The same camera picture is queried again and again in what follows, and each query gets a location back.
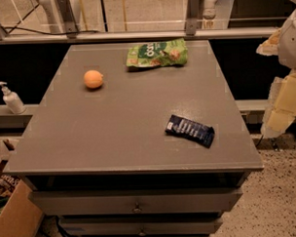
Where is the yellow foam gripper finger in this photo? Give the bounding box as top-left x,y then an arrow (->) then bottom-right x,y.
260,69 -> 296,138

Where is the dark blue rxbar wrapper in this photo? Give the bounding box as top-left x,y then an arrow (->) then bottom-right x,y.
165,115 -> 215,148

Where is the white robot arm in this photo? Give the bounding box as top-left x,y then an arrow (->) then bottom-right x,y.
256,9 -> 296,138

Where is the green snack bag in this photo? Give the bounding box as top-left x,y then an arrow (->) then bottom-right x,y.
126,38 -> 188,68

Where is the grey drawer cabinet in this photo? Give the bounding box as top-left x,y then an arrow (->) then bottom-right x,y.
6,40 -> 263,237

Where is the top drawer knob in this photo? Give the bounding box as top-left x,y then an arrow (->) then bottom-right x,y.
131,205 -> 142,214

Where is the drawer knob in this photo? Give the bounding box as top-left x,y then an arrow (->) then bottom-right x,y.
131,205 -> 142,214
138,229 -> 146,237

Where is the orange ball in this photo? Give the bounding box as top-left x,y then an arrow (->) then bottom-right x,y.
83,69 -> 103,90

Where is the white pump bottle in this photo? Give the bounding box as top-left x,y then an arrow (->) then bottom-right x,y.
0,82 -> 26,114

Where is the cardboard box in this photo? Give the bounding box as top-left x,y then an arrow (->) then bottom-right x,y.
0,176 -> 43,237

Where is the black cable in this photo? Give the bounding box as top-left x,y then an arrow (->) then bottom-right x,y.
2,22 -> 100,39

